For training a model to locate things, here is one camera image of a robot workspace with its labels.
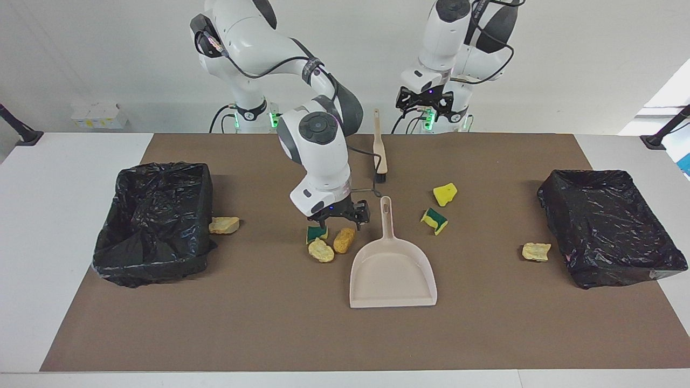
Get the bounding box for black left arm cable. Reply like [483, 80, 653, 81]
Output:
[450, 0, 526, 87]

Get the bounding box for green and yellow sponge piece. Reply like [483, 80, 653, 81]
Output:
[420, 207, 449, 236]

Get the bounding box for bin lined with black bag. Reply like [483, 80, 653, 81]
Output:
[537, 169, 689, 290]
[92, 162, 217, 289]

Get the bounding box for black base cable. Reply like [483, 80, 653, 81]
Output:
[391, 107, 432, 134]
[209, 104, 238, 134]

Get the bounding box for beige hand brush black bristles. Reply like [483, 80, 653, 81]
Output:
[373, 108, 389, 183]

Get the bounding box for pale foam piece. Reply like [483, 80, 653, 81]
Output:
[522, 242, 552, 262]
[308, 239, 335, 264]
[209, 216, 240, 235]

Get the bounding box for brown table mat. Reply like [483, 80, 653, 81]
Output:
[39, 133, 690, 372]

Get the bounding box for black right base cable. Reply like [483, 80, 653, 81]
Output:
[209, 104, 238, 134]

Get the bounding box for white cardboard box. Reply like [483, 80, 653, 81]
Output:
[71, 102, 129, 130]

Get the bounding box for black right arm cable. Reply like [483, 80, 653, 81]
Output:
[197, 30, 388, 197]

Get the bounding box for brown cork-like lump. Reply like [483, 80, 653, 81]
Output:
[333, 227, 357, 254]

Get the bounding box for beige plastic dustpan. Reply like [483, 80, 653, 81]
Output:
[349, 196, 438, 309]

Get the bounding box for all yellow sponge piece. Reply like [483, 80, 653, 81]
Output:
[433, 182, 458, 207]

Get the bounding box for black left base cable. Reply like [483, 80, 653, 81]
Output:
[391, 107, 432, 134]

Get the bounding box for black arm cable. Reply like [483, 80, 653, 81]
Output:
[197, 30, 388, 197]
[450, 0, 526, 87]

